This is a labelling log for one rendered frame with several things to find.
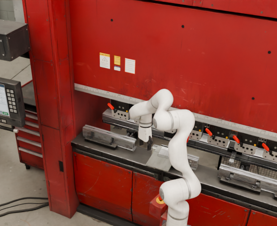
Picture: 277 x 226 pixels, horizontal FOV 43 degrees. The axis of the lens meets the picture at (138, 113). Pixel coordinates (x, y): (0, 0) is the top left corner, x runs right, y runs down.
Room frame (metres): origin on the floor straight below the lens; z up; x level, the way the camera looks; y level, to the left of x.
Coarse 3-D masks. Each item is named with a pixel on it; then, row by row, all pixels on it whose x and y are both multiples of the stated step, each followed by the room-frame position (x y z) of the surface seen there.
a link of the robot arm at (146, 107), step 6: (144, 102) 1.89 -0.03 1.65; (150, 102) 1.80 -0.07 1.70; (132, 108) 1.90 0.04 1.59; (138, 108) 1.87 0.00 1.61; (144, 108) 1.86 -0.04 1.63; (150, 108) 1.81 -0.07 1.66; (156, 108) 1.77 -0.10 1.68; (132, 114) 1.89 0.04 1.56; (138, 114) 1.85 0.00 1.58; (144, 114) 1.85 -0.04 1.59
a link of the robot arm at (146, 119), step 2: (140, 102) 1.99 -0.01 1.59; (148, 114) 1.94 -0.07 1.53; (150, 114) 1.95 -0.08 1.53; (140, 116) 1.92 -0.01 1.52; (142, 116) 1.93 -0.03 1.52; (144, 116) 1.93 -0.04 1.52; (146, 116) 1.93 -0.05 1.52; (148, 116) 1.94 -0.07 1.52; (150, 116) 1.95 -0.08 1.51; (140, 118) 1.93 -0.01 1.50; (142, 118) 1.93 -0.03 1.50; (144, 118) 1.93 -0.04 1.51; (146, 118) 1.93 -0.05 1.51; (148, 118) 1.93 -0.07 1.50; (150, 118) 1.94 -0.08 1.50; (140, 120) 1.94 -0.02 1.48; (142, 120) 1.93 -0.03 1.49; (144, 120) 1.93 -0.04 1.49; (146, 120) 1.93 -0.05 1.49; (148, 120) 1.93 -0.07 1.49; (150, 120) 1.94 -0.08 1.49; (142, 122) 1.93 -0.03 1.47; (144, 122) 1.92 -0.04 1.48; (146, 122) 1.92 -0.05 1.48; (148, 122) 1.93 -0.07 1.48
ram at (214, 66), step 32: (96, 0) 2.50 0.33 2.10; (128, 0) 2.41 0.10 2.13; (96, 32) 2.50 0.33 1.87; (128, 32) 2.41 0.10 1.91; (160, 32) 2.31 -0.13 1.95; (192, 32) 2.23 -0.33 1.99; (224, 32) 2.15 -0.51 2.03; (256, 32) 2.08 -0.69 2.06; (96, 64) 2.51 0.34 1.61; (160, 64) 2.31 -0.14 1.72; (192, 64) 2.22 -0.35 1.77; (224, 64) 2.14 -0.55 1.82; (256, 64) 2.07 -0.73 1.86; (192, 96) 2.21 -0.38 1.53; (224, 96) 2.13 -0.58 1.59; (256, 96) 2.05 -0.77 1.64
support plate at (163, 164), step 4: (156, 148) 2.28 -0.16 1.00; (160, 148) 2.28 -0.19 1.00; (156, 152) 2.23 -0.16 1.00; (152, 156) 2.17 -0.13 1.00; (156, 156) 2.18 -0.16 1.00; (148, 160) 2.13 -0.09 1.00; (152, 160) 2.13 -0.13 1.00; (156, 160) 2.13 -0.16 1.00; (160, 160) 2.13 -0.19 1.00; (164, 160) 2.14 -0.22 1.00; (168, 160) 2.14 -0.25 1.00; (148, 164) 2.08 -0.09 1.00; (152, 164) 2.08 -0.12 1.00; (156, 164) 2.08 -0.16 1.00; (160, 164) 2.09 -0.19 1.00; (164, 164) 2.09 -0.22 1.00; (168, 164) 2.09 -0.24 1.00; (156, 168) 2.04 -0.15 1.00; (160, 168) 2.04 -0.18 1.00; (164, 168) 2.04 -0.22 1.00; (168, 168) 2.04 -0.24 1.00
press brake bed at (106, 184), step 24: (96, 168) 2.39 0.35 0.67; (120, 168) 2.31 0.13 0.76; (96, 192) 2.40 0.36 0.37; (120, 192) 2.30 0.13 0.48; (144, 192) 2.22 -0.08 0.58; (216, 192) 2.00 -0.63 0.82; (96, 216) 2.41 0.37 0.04; (120, 216) 2.35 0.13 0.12; (144, 216) 2.22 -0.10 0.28; (192, 216) 2.05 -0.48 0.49; (216, 216) 1.98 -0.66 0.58; (240, 216) 1.91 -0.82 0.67; (264, 216) 1.85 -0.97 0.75
